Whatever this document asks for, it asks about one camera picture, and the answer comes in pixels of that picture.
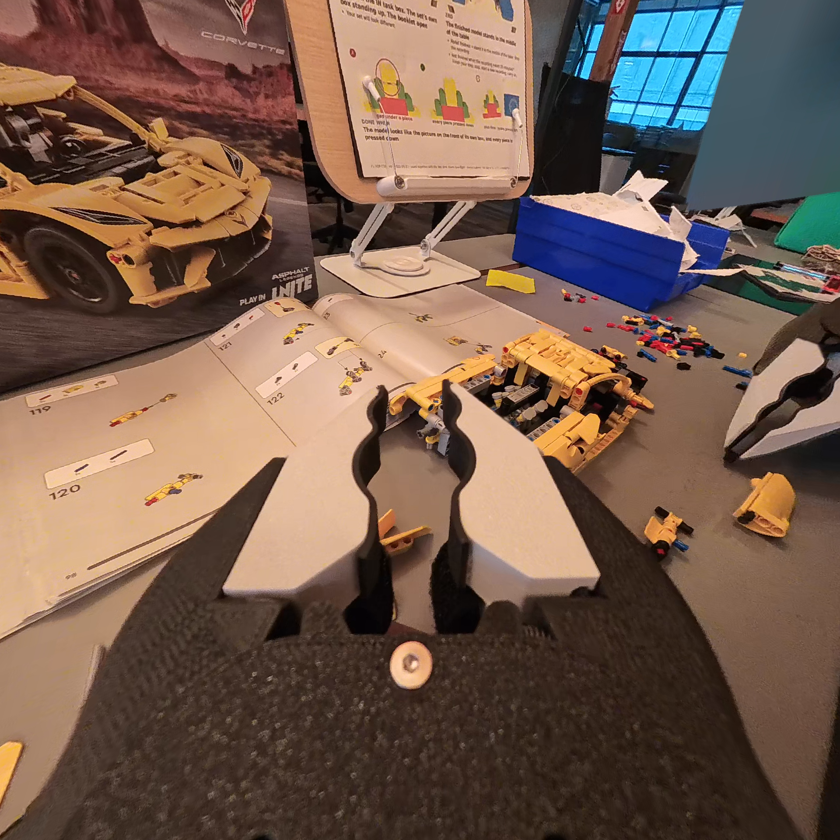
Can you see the pile of small coloured pieces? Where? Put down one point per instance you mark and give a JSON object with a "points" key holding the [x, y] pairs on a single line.
{"points": [[670, 339]]}

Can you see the white plastic bags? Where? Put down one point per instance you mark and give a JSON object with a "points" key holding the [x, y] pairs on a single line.
{"points": [[617, 208]]}

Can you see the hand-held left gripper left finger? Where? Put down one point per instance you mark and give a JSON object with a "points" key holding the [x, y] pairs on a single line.
{"points": [[295, 525]]}

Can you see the green board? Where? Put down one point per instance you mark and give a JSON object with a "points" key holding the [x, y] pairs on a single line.
{"points": [[814, 226]]}

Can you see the grey desk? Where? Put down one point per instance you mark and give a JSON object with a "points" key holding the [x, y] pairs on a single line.
{"points": [[735, 617]]}

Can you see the yellow sticky note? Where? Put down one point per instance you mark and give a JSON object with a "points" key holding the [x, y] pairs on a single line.
{"points": [[511, 281]]}

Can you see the yellow curved panel piece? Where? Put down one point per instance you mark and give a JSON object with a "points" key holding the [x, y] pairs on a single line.
{"points": [[765, 505]]}

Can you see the open instruction booklet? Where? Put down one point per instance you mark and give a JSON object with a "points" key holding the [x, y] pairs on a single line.
{"points": [[197, 420]]}

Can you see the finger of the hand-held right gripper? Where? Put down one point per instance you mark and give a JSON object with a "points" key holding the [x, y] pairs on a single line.
{"points": [[788, 420], [807, 339]]}

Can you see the wooden document stand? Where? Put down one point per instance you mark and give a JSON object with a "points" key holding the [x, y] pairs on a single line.
{"points": [[315, 118]]}

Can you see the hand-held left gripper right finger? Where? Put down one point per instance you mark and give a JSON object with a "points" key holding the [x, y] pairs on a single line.
{"points": [[525, 525]]}

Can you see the toy car box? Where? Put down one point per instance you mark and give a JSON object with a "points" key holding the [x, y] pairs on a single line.
{"points": [[131, 184]]}

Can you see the scattered papers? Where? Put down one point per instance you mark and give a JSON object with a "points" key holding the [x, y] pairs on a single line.
{"points": [[788, 276]]}

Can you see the blue plastic bin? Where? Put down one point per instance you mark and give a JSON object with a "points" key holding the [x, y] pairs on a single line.
{"points": [[604, 256]]}

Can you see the yellow brick car model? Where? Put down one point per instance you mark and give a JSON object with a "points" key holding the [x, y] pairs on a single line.
{"points": [[551, 381]]}

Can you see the small yellow black brick assembly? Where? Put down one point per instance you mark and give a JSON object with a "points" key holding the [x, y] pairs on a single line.
{"points": [[666, 528]]}

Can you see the printed instruction sheet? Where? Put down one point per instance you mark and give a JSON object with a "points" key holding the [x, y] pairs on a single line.
{"points": [[433, 79]]}

